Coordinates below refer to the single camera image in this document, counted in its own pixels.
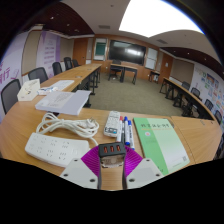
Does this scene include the white remote control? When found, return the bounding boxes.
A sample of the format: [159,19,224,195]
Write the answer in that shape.
[103,110,121,138]

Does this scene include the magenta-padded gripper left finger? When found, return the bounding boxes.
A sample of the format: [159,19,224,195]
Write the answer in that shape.
[59,146,102,190]

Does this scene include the purple and white wall banner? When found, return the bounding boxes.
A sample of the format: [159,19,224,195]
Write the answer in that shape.
[35,30,62,80]

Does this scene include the white paper sheets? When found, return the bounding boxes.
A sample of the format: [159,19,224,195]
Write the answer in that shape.
[37,79,75,96]

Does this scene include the long wooden conference table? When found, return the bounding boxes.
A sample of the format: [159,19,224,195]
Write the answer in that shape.
[39,63,103,96]
[159,77,214,121]

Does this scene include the bright ceiling light panel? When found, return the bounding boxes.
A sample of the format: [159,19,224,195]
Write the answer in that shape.
[118,0,204,38]

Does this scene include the brown wooden door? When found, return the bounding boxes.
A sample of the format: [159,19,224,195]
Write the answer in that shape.
[72,37,89,66]
[159,52,174,84]

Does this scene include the small wooden side desk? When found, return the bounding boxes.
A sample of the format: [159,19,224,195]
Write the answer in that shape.
[148,69,161,84]

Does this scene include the grey charger block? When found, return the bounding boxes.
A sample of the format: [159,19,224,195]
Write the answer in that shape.
[98,142,127,169]

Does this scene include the green booklet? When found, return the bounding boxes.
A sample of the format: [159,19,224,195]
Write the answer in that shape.
[133,116,191,177]

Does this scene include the dark presenter desk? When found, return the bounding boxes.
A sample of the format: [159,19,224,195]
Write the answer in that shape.
[109,63,139,85]

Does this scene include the large black wall screen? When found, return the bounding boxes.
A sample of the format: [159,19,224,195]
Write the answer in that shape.
[108,39,147,66]

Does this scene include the white power strip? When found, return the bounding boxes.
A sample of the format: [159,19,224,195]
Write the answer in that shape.
[24,132,91,168]

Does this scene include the red-capped marker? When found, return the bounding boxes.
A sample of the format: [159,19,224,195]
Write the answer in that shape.
[116,115,124,143]

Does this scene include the green framed wall board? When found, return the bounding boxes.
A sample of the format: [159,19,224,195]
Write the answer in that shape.
[93,37,108,62]

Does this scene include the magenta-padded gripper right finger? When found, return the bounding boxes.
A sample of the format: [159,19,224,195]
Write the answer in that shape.
[121,146,165,190]

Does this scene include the white wall whiteboard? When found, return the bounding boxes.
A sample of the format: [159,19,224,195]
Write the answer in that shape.
[144,47,159,71]

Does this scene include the black office chair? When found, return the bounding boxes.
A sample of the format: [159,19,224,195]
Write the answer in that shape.
[108,59,123,81]

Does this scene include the white tissue box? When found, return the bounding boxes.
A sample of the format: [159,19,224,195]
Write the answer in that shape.
[16,78,41,102]

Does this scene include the white power strip cable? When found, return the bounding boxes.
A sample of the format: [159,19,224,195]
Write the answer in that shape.
[35,112,101,146]

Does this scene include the colourful wall posters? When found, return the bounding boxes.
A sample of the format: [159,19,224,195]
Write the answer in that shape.
[196,66,224,125]

